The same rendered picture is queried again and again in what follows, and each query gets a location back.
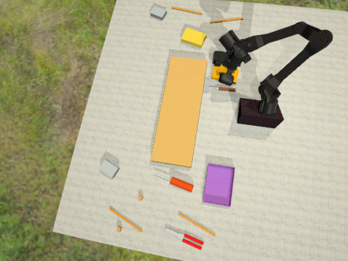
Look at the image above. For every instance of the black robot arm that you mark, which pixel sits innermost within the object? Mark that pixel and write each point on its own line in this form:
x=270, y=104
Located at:
x=318, y=39

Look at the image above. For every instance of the purple shallow tray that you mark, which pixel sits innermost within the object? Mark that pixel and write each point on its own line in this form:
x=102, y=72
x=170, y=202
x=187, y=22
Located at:
x=219, y=184

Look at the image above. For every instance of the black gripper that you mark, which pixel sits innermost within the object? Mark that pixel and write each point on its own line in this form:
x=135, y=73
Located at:
x=228, y=78

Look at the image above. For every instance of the orange rectangular panel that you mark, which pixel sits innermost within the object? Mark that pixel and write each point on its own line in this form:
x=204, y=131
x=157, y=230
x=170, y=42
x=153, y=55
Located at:
x=180, y=111

